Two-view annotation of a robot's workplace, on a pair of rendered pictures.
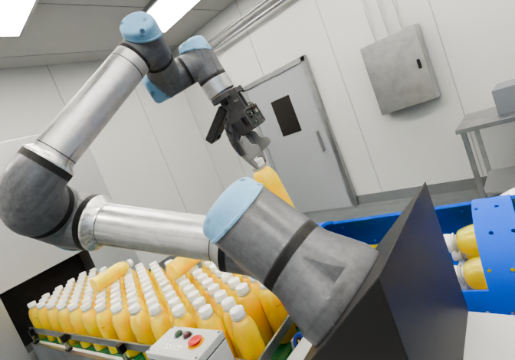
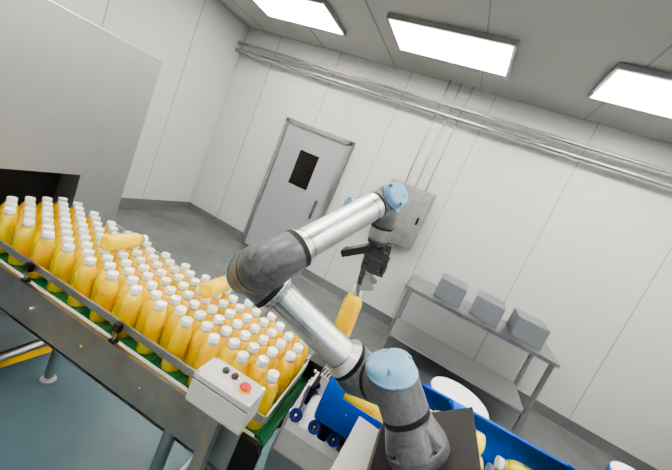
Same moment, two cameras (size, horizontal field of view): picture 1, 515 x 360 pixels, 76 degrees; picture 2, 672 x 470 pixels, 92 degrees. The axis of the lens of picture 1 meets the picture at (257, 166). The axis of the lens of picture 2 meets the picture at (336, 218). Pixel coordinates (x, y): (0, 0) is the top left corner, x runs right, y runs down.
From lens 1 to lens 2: 0.65 m
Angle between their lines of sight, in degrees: 23
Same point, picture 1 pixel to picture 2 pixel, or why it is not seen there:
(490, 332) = not seen: outside the picture
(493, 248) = not seen: hidden behind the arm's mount
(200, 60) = (390, 217)
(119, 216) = (301, 304)
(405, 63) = (409, 213)
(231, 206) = (406, 377)
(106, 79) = (364, 219)
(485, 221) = not seen: hidden behind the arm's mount
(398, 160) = (352, 267)
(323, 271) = (431, 442)
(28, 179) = (295, 266)
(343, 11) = (403, 142)
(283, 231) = (423, 408)
